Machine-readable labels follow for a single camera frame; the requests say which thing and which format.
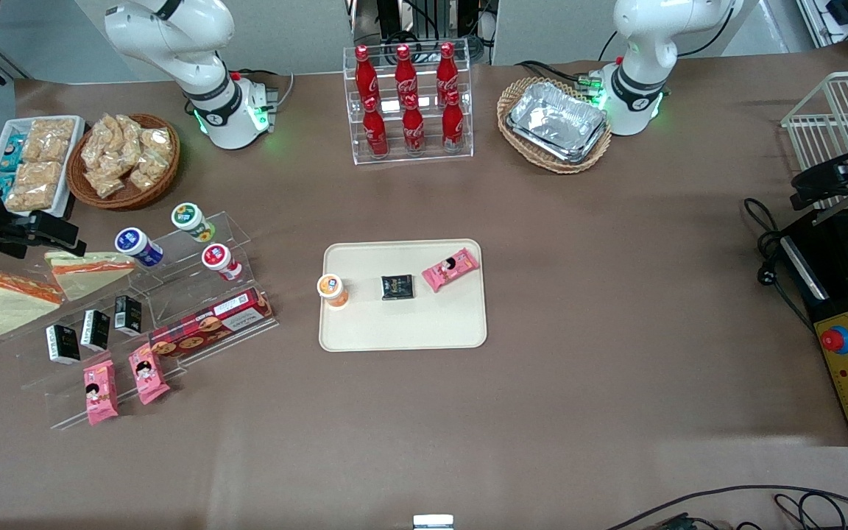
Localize triangle sandwich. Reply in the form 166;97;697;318
43;250;137;302
0;272;66;339

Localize cream plastic serving tray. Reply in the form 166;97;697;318
319;238;488;353

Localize rice cracker pack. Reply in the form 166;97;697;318
24;118;77;164
3;188;57;213
15;161;63;194

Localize white rectangular dish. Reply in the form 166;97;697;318
0;115;87;219

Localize clear bag of crackers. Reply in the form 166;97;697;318
128;150;172;191
140;126;175;160
104;113;146;149
85;166;128;199
80;121;120;172

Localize blue lid yogurt cup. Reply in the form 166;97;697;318
114;227;166;269

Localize black machine yellow panel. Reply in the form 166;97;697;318
777;208;848;448

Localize black small cartons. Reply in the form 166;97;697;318
45;324;82;366

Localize black snack packet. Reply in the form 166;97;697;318
113;294;144;337
80;308;111;353
381;274;417;302

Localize dark brown wicker basket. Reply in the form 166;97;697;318
66;113;182;212

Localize green lid yogurt cup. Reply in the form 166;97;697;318
171;202;217;244

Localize pink cartoon snack packet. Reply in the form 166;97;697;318
127;343;172;406
422;247;481;294
83;359;120;427

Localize red lid yogurt cup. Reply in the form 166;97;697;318
200;242;244;283

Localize red cookie box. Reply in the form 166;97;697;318
148;287;276;360

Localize stack of foil trays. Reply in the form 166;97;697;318
506;80;608;165

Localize orange lid yogurt cup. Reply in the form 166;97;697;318
317;273;350;308

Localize light wicker basket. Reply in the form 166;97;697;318
496;76;613;175

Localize red cola bottle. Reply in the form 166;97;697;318
361;96;390;158
436;41;461;102
354;45;381;105
394;43;420;104
441;89;465;154
400;93;426;156

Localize clear acrylic bottle rack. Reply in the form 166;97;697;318
342;40;475;166

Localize black power cable with plug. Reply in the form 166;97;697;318
742;197;816;333

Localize white wire basket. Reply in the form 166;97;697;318
780;69;848;226

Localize aluminium frame rack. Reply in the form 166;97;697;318
794;0;848;54

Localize black arm base cable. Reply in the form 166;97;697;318
515;29;735;91

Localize grey arm base cable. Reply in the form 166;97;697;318
231;68;297;113

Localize black equipment with cables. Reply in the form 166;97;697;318
345;0;500;66

